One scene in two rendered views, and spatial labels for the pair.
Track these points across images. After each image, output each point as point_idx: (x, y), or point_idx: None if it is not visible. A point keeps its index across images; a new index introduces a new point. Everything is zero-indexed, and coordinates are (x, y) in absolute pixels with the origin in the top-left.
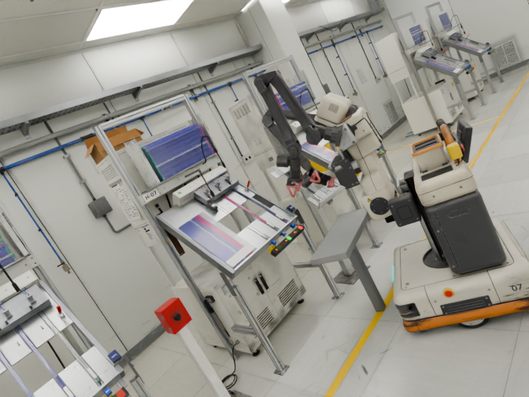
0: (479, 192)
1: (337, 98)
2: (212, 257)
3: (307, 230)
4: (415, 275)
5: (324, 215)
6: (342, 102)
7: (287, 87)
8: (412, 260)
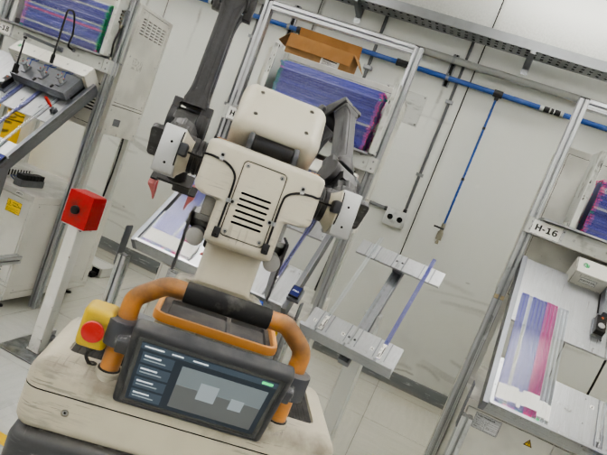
0: (22, 440)
1: (253, 100)
2: (156, 211)
3: (281, 346)
4: None
5: (348, 382)
6: (244, 109)
7: (221, 21)
8: None
